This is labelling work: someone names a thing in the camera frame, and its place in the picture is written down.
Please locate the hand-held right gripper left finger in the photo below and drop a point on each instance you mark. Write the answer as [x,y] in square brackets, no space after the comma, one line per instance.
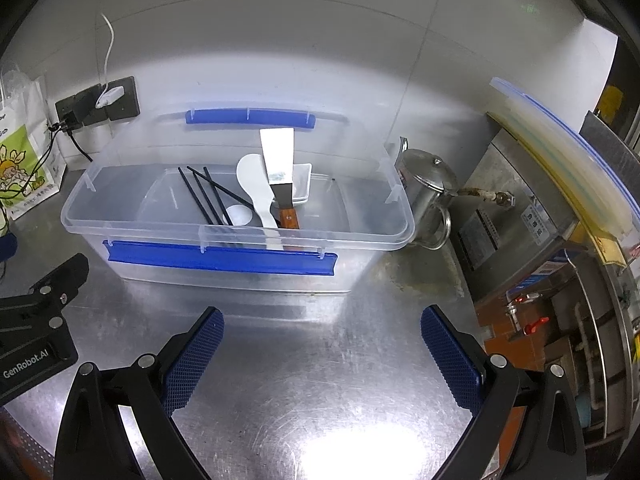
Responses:
[195,360]

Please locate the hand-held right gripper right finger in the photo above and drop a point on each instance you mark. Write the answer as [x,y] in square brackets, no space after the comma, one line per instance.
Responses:
[450,355]

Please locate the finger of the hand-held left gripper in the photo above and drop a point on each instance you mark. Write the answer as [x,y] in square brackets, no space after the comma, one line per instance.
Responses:
[65,277]

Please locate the white rice paddle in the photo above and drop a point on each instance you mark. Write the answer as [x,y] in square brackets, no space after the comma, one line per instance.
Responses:
[251,175]

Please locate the stainless steel appliance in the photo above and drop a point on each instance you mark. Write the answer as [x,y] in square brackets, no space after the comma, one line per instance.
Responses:
[500,240]

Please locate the white spoon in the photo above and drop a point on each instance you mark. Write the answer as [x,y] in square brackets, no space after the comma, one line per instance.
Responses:
[239,215]

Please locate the white paper bag green print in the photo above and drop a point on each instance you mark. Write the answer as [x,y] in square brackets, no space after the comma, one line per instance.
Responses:
[30,130]

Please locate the black chopstick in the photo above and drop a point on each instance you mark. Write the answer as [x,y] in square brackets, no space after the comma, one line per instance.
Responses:
[222,189]
[205,194]
[194,195]
[219,197]

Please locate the metal water tap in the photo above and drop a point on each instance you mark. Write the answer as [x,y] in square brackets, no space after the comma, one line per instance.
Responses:
[492,196]

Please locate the stainless steel kettle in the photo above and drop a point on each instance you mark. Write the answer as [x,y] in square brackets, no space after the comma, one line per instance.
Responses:
[425,185]

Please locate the white rectangular dish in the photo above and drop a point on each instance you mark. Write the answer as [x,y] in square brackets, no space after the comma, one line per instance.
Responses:
[301,182]

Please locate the clear box lid blue rim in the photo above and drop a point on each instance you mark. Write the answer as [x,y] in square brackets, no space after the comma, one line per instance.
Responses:
[560,155]

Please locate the dark wall socket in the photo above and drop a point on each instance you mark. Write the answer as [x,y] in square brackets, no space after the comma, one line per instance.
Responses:
[125,105]
[82,107]

